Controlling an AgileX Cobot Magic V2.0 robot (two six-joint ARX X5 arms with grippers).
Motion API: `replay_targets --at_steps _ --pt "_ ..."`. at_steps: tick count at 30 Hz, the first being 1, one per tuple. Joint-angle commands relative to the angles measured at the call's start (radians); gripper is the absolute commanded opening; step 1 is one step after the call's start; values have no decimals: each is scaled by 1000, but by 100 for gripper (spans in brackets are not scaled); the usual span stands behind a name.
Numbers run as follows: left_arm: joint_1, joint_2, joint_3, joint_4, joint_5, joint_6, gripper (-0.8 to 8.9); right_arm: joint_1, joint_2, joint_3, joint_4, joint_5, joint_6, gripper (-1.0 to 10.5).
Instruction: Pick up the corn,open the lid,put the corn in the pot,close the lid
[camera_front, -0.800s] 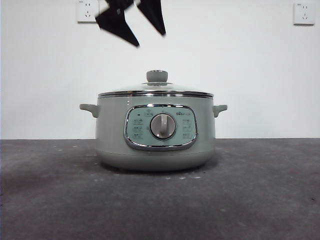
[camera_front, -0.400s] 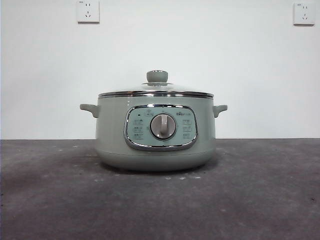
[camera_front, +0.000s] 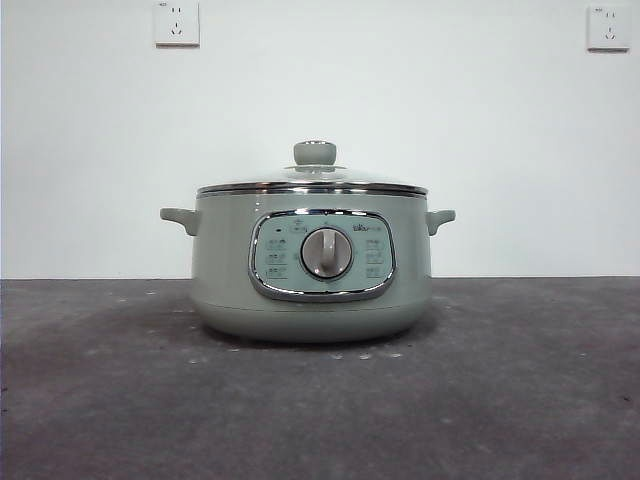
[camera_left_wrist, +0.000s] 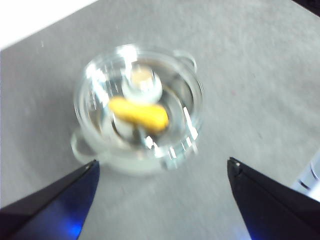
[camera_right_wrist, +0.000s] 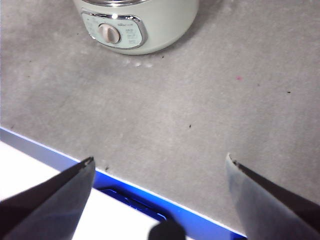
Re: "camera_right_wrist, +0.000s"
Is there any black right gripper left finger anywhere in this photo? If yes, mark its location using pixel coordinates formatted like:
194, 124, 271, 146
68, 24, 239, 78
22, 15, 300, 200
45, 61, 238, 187
0, 156, 96, 240

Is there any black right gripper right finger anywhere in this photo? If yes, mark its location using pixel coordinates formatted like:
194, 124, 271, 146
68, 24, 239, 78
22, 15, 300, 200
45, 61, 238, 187
225, 152, 320, 240

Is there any pale green electric pot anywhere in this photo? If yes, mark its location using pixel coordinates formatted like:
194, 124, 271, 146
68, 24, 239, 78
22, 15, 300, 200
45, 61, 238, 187
72, 0, 200, 56

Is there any blue table edge strip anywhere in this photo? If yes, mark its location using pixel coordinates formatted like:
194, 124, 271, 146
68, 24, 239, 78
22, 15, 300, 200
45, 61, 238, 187
0, 126, 247, 240

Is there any black rounded object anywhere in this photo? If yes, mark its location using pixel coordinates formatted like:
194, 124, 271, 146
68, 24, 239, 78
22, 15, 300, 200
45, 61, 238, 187
148, 219, 186, 240

